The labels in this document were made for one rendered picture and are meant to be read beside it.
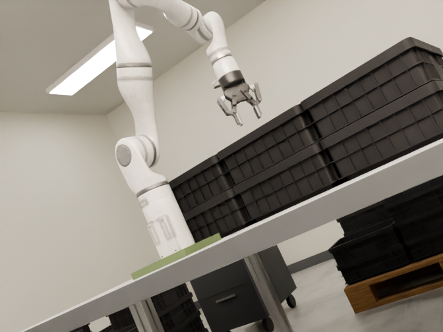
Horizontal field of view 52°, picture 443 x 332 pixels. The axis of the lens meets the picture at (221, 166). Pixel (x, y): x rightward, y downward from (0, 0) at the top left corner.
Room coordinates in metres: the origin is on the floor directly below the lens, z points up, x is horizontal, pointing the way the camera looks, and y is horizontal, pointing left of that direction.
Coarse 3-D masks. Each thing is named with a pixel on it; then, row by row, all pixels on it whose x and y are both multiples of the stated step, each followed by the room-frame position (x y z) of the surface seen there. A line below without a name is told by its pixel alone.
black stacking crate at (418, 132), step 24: (408, 96) 1.00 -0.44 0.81; (432, 96) 0.98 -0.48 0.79; (360, 120) 1.06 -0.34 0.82; (384, 120) 1.05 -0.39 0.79; (408, 120) 1.02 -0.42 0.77; (432, 120) 0.99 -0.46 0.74; (336, 144) 1.12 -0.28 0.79; (360, 144) 1.09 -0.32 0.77; (384, 144) 1.06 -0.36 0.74; (408, 144) 1.03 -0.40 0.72; (360, 168) 1.11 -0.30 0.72
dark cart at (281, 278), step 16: (272, 256) 3.41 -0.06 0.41; (224, 272) 3.09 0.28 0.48; (240, 272) 3.04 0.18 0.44; (272, 272) 3.31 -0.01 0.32; (288, 272) 3.53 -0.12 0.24; (192, 288) 3.22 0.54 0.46; (208, 288) 3.16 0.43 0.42; (224, 288) 3.11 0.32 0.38; (240, 288) 3.06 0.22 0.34; (256, 288) 3.04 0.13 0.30; (288, 288) 3.42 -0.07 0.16; (208, 304) 3.19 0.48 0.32; (224, 304) 3.13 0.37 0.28; (240, 304) 3.08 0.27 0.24; (256, 304) 3.03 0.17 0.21; (288, 304) 3.48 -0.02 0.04; (208, 320) 3.21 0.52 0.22; (224, 320) 3.16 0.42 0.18; (240, 320) 3.11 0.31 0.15; (256, 320) 3.05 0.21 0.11
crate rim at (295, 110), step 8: (288, 112) 1.15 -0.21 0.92; (296, 112) 1.14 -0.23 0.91; (272, 120) 1.18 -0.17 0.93; (280, 120) 1.17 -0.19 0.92; (256, 128) 1.21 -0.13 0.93; (264, 128) 1.20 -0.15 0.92; (272, 128) 1.19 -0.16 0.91; (248, 136) 1.23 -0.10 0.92; (256, 136) 1.22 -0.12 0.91; (232, 144) 1.26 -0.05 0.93; (240, 144) 1.25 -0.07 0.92; (224, 152) 1.28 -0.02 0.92; (232, 152) 1.27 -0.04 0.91
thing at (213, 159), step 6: (216, 156) 1.32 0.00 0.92; (204, 162) 1.33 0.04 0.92; (210, 162) 1.32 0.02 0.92; (216, 162) 1.31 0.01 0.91; (192, 168) 1.36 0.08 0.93; (198, 168) 1.35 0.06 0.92; (204, 168) 1.33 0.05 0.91; (186, 174) 1.38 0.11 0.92; (192, 174) 1.36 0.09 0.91; (174, 180) 1.41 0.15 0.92; (180, 180) 1.40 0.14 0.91; (174, 186) 1.41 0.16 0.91
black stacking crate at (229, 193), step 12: (228, 192) 1.31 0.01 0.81; (204, 204) 1.37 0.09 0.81; (216, 204) 1.34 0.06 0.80; (228, 204) 1.34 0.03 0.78; (240, 204) 1.34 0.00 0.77; (192, 216) 1.40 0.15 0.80; (204, 216) 1.39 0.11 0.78; (216, 216) 1.37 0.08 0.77; (228, 216) 1.35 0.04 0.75; (240, 216) 1.32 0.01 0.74; (192, 228) 1.43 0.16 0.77; (204, 228) 1.40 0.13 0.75; (216, 228) 1.37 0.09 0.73; (228, 228) 1.35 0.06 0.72; (240, 228) 1.34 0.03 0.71
